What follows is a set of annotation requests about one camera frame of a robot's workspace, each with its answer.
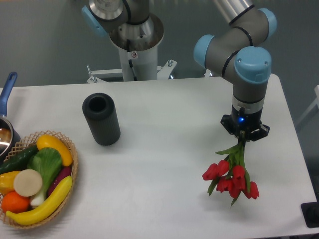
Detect white frame at right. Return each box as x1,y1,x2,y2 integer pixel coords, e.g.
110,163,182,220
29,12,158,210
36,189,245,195
295,85,319,131

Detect black device at edge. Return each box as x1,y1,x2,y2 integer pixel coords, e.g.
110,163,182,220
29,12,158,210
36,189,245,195
301,202,319,228

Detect red tulip bouquet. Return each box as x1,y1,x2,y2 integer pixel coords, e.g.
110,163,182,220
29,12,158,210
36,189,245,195
202,140,260,205

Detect long yellow squash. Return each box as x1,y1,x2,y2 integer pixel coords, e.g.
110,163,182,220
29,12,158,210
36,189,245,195
5,176,73,226

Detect small yellow pepper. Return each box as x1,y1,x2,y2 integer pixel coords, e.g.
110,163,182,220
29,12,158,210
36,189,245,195
0,171,20,195

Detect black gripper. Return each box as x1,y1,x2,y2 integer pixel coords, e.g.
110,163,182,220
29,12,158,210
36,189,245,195
221,101,270,141

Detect beige round slice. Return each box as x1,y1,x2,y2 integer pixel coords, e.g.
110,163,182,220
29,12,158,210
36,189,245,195
13,169,42,197

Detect woven wicker basket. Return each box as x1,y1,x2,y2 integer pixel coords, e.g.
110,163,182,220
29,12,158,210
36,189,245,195
0,130,78,229

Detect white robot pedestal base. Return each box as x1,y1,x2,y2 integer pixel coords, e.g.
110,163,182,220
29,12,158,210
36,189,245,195
86,12,178,84

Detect dark green cucumber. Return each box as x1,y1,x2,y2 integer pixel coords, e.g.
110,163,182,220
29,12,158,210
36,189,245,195
0,145,38,174

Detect dark grey ribbed vase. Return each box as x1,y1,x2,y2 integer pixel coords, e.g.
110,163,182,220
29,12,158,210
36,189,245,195
82,93,121,146

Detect green bok choy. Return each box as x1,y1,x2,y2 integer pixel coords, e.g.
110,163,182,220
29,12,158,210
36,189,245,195
27,147,62,208

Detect orange fruit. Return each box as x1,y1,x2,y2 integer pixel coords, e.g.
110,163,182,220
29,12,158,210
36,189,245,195
1,191,29,213

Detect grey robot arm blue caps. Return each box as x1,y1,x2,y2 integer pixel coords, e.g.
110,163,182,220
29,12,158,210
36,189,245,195
81,0,277,141

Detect yellow squash upper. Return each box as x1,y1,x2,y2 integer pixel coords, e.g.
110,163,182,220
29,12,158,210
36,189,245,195
36,134,73,167

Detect purple eggplant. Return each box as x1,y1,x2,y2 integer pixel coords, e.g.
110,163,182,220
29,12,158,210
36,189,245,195
47,166,72,197

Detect blue handled saucepan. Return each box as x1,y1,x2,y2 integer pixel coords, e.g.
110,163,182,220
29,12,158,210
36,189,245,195
0,72,20,164

